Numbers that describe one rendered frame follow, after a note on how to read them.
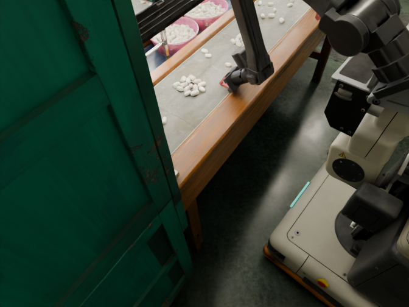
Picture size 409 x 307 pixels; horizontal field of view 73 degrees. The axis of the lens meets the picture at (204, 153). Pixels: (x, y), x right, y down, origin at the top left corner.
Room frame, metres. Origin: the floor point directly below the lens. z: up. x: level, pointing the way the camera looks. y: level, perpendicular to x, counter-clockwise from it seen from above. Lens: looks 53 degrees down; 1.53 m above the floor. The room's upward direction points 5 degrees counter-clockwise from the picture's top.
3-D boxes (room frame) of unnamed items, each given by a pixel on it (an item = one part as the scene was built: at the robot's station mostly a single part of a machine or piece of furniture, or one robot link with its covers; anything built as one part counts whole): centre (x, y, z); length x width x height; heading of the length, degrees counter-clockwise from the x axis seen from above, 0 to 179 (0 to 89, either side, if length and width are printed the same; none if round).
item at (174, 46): (1.37, 0.11, 0.72); 0.27 x 0.27 x 0.10
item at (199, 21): (1.59, -0.07, 0.72); 0.27 x 0.27 x 0.10
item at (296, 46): (1.15, -0.42, 0.67); 1.81 x 0.12 x 0.19; 140
